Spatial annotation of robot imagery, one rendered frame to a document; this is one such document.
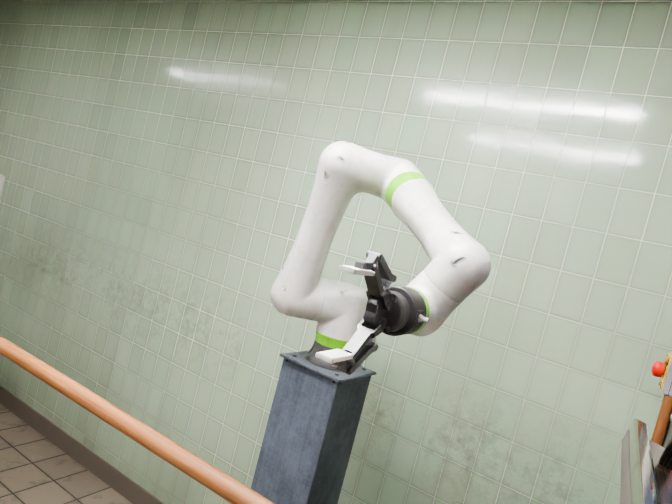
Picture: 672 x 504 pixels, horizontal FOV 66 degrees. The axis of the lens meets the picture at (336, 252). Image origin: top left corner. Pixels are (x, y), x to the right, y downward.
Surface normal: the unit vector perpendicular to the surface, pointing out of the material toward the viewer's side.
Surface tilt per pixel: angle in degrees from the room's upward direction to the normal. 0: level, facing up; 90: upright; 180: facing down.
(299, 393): 90
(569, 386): 90
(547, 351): 90
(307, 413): 90
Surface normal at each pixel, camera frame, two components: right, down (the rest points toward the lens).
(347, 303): 0.33, 0.11
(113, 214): -0.49, -0.08
